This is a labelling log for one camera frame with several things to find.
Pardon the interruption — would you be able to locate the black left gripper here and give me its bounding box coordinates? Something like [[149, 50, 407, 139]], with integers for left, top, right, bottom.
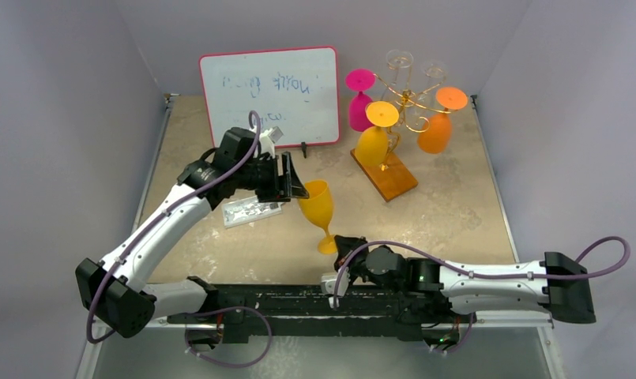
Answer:
[[235, 152, 308, 203]]

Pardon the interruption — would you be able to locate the pink wine glass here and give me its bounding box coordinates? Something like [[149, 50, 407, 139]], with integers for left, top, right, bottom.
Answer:
[[345, 68, 376, 132]]

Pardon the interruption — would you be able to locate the black metal base frame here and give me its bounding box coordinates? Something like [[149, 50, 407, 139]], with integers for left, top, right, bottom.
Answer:
[[95, 282, 551, 347]]

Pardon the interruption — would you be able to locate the clear wine glass right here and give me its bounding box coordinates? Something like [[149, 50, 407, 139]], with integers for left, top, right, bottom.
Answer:
[[418, 59, 448, 100]]

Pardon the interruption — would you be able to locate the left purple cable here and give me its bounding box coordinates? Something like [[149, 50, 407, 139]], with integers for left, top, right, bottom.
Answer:
[[85, 110, 264, 345]]

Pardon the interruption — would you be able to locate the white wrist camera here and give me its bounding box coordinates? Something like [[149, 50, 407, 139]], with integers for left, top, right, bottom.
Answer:
[[320, 273, 348, 296], [257, 126, 284, 158]]

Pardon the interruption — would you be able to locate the yellow wine glass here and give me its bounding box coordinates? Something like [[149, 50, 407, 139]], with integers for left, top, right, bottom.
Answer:
[[299, 180, 337, 255], [354, 100, 400, 167]]

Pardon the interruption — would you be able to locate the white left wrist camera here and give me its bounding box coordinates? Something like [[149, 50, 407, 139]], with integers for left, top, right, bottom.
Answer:
[[257, 126, 284, 158]]

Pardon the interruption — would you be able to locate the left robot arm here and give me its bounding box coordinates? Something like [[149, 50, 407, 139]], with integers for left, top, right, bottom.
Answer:
[[75, 127, 308, 343]]

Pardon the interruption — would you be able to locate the orange wine glass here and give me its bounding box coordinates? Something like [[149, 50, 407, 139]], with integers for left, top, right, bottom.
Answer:
[[417, 87, 469, 154]]

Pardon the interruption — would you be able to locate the clear wine glass left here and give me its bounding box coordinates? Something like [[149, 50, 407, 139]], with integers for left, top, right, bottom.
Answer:
[[381, 49, 414, 99]]

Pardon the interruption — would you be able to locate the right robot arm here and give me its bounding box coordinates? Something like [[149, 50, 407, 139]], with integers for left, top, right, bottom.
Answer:
[[320, 235, 596, 325]]

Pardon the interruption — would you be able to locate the gold wire wine glass rack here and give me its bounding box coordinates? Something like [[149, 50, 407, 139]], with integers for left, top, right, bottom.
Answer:
[[350, 71, 444, 202]]

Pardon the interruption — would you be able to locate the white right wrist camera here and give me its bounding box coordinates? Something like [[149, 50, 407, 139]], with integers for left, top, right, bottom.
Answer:
[[320, 273, 348, 296]]

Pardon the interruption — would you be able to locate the yellow wine glass front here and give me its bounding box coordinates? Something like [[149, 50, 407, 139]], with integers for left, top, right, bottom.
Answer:
[[299, 180, 337, 255]]

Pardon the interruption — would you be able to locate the yellow wine glass left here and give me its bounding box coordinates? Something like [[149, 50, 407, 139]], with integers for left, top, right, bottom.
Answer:
[[354, 100, 400, 167]]

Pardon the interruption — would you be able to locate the red framed whiteboard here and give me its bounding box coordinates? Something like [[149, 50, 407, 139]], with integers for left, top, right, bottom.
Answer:
[[198, 46, 341, 147]]

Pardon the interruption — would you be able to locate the white plastic packaged item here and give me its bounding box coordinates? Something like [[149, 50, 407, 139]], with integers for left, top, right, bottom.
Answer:
[[221, 197, 282, 228]]

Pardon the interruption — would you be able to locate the clear wine glass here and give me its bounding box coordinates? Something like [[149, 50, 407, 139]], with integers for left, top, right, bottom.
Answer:
[[418, 59, 448, 100], [381, 49, 414, 99]]

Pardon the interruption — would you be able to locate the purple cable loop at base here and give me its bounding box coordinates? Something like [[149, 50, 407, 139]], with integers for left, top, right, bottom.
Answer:
[[183, 306, 274, 370]]

